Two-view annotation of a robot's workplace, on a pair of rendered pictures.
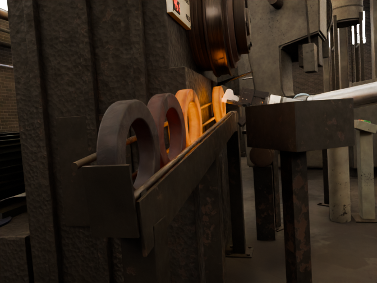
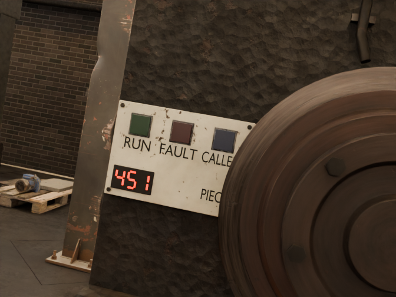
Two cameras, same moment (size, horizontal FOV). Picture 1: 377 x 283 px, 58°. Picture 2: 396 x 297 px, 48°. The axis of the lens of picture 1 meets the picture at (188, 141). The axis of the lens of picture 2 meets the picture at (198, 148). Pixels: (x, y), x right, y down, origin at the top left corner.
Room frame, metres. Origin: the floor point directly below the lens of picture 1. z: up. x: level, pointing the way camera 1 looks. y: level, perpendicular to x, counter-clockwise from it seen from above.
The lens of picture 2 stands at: (1.27, -0.83, 1.22)
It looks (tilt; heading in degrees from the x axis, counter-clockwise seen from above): 3 degrees down; 85
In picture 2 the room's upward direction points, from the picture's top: 10 degrees clockwise
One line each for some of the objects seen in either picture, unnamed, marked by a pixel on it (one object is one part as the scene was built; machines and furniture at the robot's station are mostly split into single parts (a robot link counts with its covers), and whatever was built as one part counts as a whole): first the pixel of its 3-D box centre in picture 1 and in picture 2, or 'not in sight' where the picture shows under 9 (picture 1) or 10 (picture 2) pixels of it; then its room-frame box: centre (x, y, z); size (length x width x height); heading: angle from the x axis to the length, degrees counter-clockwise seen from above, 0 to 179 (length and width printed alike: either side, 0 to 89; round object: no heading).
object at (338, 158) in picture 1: (338, 178); not in sight; (2.08, -0.92, 0.26); 0.12 x 0.12 x 0.52
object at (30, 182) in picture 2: not in sight; (33, 182); (-0.01, 4.29, 0.25); 0.40 x 0.24 x 0.22; 75
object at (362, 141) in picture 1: (365, 169); not in sight; (2.08, -1.08, 0.31); 0.24 x 0.16 x 0.62; 165
